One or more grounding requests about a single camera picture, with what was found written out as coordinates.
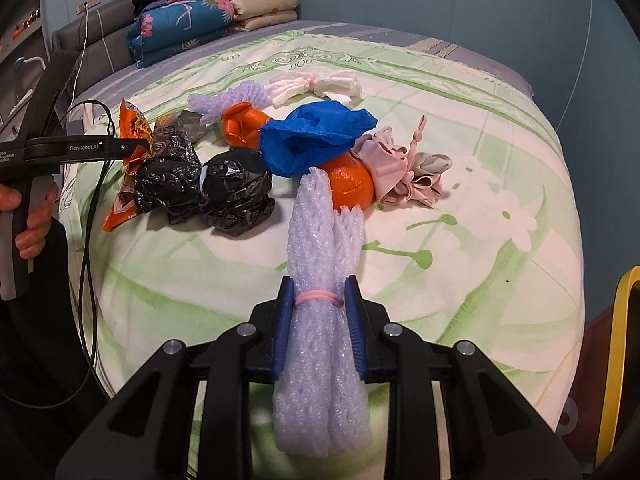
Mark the blue floral quilt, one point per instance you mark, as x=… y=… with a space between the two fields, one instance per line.
x=175 y=25

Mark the blue plastic bag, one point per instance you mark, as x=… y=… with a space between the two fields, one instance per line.
x=310 y=140

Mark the yellow rimmed trash bin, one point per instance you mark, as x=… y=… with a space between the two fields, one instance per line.
x=617 y=340

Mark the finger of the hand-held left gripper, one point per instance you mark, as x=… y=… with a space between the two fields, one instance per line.
x=127 y=147

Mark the grey power adapter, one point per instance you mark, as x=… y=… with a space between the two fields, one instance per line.
x=75 y=127

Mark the orange plastic bag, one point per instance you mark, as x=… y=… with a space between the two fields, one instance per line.
x=242 y=125

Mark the white wall socket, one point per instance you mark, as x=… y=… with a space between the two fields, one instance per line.
x=89 y=5

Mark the beige folded quilt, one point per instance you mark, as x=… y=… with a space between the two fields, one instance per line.
x=265 y=10

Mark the pink beige cloth bundle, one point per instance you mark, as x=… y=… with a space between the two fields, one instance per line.
x=385 y=165

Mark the person's left hand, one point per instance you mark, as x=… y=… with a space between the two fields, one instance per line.
x=32 y=222

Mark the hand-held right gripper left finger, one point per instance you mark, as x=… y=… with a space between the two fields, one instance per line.
x=286 y=330

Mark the white tissue bundle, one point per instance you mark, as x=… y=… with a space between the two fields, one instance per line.
x=335 y=85

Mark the white foam net bundle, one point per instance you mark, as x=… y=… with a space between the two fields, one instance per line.
x=320 y=360

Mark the orange fruit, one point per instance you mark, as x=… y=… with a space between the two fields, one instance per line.
x=350 y=187

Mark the purple foam net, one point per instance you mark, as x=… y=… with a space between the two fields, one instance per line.
x=235 y=96

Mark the dark red bag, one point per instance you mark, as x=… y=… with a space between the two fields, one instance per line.
x=590 y=360

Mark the green printed blanket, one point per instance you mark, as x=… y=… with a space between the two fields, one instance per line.
x=450 y=110

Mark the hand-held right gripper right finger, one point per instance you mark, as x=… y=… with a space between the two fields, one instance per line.
x=356 y=330

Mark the black plastic bag bundle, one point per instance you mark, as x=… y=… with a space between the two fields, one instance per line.
x=235 y=185

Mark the white shelf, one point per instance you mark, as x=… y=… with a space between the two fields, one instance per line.
x=15 y=80

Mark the orange snack packet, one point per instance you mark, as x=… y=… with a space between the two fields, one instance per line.
x=131 y=125

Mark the grey crumpled wrapper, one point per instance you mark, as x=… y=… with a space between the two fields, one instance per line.
x=190 y=125

